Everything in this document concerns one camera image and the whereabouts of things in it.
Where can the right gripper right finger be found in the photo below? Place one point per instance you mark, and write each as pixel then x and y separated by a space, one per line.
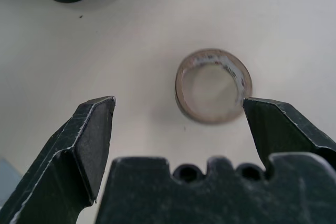
pixel 283 129

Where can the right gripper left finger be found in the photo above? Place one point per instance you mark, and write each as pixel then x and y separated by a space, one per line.
pixel 60 171

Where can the black tape roll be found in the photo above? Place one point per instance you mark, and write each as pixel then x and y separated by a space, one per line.
pixel 181 98

